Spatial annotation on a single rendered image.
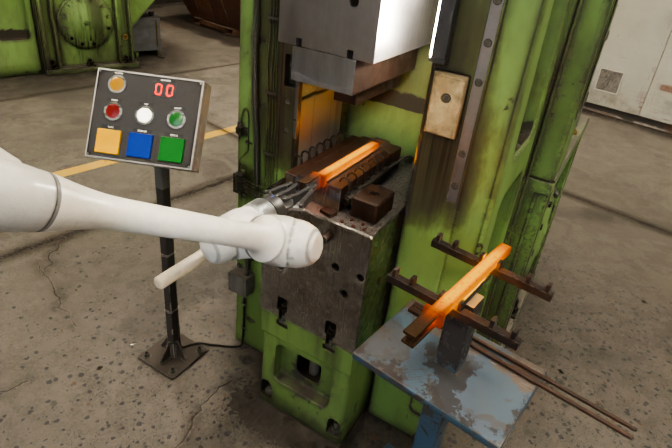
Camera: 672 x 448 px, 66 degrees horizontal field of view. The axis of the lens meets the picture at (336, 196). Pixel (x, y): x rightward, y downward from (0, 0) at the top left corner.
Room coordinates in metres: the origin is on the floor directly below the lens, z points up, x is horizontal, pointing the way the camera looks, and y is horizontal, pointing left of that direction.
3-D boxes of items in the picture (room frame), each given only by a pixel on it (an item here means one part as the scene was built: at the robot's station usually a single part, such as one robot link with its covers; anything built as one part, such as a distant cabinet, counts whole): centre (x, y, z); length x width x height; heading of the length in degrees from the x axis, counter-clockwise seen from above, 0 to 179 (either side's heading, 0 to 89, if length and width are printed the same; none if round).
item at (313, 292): (1.55, -0.08, 0.69); 0.56 x 0.38 x 0.45; 152
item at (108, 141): (1.45, 0.72, 1.01); 0.07 x 0.05 x 0.07; 87
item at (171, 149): (1.44, 0.52, 1.01); 0.07 x 0.05 x 0.07; 87
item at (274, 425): (1.34, 0.10, 0.01); 0.58 x 0.39 x 0.01; 62
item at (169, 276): (1.47, 0.42, 0.62); 0.44 x 0.05 x 0.05; 152
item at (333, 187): (1.57, -0.02, 0.96); 0.42 x 0.20 x 0.09; 152
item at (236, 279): (1.66, 0.34, 0.36); 0.09 x 0.07 x 0.12; 62
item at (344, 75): (1.57, -0.02, 1.32); 0.42 x 0.20 x 0.10; 152
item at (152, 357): (1.58, 0.61, 0.05); 0.22 x 0.22 x 0.09; 62
